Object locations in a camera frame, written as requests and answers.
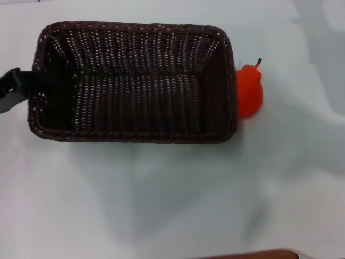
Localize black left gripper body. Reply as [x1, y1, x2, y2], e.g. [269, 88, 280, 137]
[0, 67, 22, 96]

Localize dark brown woven basket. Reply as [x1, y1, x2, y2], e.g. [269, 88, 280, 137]
[26, 22, 240, 145]

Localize orange toy pear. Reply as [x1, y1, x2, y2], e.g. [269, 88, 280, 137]
[235, 57, 264, 119]

